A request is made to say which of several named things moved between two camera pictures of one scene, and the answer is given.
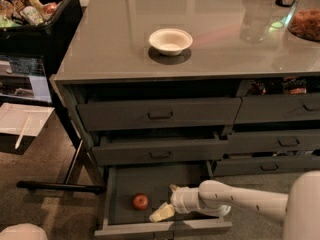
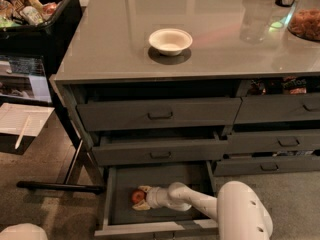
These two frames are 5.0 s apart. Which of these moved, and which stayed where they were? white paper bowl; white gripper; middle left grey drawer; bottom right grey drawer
Moved: white gripper
Stayed: white paper bowl; middle left grey drawer; bottom right grey drawer
